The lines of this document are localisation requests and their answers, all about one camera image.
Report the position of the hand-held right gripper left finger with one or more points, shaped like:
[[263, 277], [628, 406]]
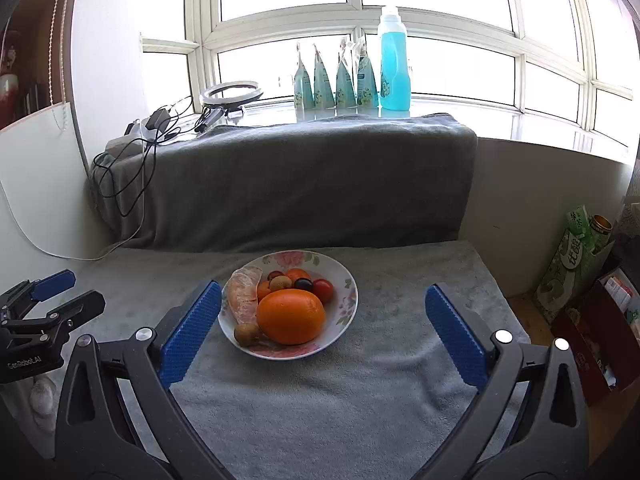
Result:
[[192, 332]]

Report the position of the dark grape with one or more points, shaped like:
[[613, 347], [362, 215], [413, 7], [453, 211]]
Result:
[[303, 285]]

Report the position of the grey blanket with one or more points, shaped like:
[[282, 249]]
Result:
[[300, 185]]

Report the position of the large orange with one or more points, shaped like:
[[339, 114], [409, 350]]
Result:
[[290, 317]]

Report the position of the white fuzzy cloth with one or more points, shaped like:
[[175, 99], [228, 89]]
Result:
[[42, 400]]

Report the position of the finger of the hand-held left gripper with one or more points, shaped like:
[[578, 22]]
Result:
[[75, 305], [55, 282]]

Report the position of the blue detergent bottle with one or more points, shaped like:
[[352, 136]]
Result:
[[395, 75]]

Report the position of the small mandarin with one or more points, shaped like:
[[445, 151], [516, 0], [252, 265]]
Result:
[[298, 275], [262, 291]]

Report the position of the black power adapter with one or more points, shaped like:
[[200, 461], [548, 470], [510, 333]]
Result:
[[157, 119]]

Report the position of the dark books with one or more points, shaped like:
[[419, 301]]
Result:
[[32, 99]]

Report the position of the red and white vase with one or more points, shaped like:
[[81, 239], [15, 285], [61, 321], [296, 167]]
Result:
[[7, 95]]

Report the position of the golden lid can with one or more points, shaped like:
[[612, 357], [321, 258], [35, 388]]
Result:
[[600, 224]]

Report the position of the brown longan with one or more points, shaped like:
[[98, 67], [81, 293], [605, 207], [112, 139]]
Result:
[[281, 283], [247, 334]]

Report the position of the peeled pomelo segment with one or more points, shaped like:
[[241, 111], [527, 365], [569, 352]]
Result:
[[242, 297]]

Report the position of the white cabinet panel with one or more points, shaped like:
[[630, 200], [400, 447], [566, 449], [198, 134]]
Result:
[[40, 185]]

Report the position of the white floral bowl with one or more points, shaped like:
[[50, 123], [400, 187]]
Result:
[[340, 280]]

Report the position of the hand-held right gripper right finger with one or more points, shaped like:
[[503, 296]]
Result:
[[455, 335]]

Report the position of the white power strip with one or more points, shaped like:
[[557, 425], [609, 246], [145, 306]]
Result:
[[125, 140]]

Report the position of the dark red cardboard box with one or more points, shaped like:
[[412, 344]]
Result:
[[590, 330]]

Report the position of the green carton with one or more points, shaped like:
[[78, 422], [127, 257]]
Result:
[[565, 270]]

